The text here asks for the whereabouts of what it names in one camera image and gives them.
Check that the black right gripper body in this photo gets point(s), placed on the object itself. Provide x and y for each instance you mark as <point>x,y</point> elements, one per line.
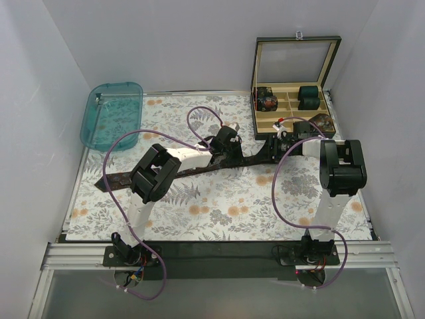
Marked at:
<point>273,149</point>

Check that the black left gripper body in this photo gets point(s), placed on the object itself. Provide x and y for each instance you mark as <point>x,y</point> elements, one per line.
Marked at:
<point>230,156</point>

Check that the brown blue floral tie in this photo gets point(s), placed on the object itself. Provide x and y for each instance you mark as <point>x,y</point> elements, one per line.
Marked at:
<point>119,181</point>

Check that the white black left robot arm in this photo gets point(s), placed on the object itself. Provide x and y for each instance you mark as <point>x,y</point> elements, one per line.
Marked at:
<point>154,174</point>

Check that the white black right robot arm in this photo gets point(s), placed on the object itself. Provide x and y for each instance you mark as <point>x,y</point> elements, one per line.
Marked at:
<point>342,173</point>

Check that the floral patterned table mat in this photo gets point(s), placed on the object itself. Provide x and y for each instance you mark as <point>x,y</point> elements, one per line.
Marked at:
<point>229,204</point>

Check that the dark floral rolled tie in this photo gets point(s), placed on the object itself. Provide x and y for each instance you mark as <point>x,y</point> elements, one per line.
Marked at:
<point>263,91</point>
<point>267,104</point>

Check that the dark green rolled tie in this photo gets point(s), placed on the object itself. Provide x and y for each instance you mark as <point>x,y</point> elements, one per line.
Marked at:
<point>308,92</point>
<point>309,103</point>

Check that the brown patterned rolled tie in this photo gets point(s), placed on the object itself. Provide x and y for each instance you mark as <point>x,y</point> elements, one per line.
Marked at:
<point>324,122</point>

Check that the dark green tie box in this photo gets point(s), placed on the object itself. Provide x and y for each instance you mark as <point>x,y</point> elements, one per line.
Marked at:
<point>285,64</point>

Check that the teal transparent plastic tray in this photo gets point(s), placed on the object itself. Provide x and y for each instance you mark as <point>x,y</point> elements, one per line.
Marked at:
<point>112,110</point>

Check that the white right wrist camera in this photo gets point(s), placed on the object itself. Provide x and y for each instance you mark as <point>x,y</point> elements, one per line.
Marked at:
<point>280,128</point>

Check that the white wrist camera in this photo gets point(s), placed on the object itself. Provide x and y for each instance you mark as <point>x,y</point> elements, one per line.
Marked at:
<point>280,128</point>
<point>235,126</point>

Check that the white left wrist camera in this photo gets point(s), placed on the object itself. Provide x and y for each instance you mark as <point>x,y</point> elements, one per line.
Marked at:
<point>235,126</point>

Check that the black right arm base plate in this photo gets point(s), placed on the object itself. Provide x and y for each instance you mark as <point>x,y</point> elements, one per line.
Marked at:
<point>292,255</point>

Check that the aluminium frame rail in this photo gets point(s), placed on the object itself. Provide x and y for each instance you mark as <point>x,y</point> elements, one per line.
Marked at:
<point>220,280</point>

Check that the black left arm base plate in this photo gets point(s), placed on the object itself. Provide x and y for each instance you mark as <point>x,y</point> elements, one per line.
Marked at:
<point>139,256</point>

